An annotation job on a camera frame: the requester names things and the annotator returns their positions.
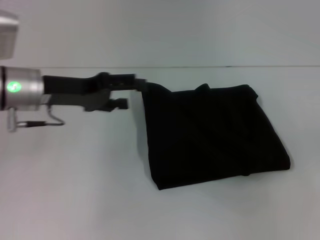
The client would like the black shirt with white print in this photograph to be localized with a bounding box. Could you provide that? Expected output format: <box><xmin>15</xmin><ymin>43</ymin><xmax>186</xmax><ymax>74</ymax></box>
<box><xmin>140</xmin><ymin>80</ymin><xmax>294</xmax><ymax>192</ymax></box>

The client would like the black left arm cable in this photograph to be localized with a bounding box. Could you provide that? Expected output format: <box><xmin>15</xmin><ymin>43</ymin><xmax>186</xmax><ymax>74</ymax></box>
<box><xmin>6</xmin><ymin>104</ymin><xmax>66</xmax><ymax>133</ymax></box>

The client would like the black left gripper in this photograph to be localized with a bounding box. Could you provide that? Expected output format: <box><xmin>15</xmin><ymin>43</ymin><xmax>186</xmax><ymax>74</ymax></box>
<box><xmin>42</xmin><ymin>71</ymin><xmax>149</xmax><ymax>113</ymax></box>

